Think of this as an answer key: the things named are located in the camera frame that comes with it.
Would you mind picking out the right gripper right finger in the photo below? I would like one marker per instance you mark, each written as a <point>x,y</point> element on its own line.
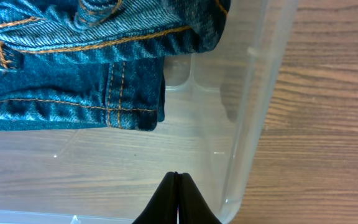
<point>192,208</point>

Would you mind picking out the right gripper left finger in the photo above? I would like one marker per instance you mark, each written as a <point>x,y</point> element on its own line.
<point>163,206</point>

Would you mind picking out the clear plastic storage bin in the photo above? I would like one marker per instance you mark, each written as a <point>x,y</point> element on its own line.
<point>215,106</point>

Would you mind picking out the blue denim jeans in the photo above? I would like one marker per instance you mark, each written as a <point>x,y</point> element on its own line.
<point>96,63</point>

